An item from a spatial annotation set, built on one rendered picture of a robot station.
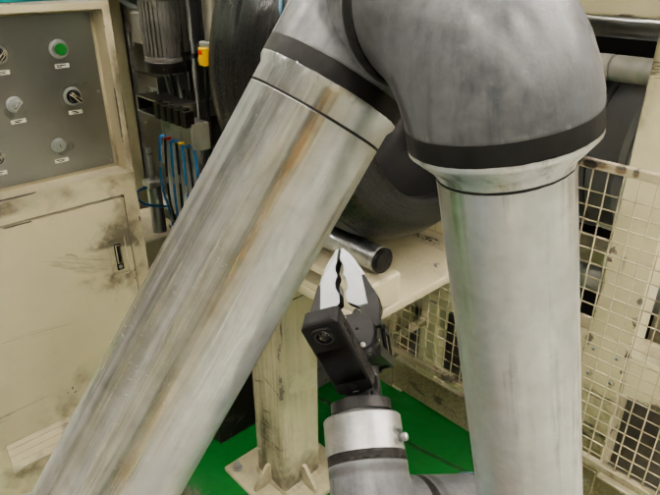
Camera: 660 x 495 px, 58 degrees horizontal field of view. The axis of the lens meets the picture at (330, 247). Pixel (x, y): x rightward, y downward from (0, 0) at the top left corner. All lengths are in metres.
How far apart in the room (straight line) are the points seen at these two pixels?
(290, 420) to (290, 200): 1.24
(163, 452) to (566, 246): 0.32
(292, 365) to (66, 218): 0.63
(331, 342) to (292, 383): 0.90
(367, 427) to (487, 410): 0.24
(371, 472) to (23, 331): 1.03
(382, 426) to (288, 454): 1.02
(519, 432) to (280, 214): 0.23
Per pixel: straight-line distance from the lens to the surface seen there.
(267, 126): 0.42
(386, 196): 0.92
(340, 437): 0.68
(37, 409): 1.64
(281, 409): 1.57
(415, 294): 1.09
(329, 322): 0.64
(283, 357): 1.48
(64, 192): 1.44
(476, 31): 0.33
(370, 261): 0.97
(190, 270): 0.43
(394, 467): 0.68
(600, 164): 1.25
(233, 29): 0.92
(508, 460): 0.48
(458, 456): 1.93
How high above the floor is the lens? 1.35
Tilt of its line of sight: 26 degrees down
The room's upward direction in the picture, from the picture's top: straight up
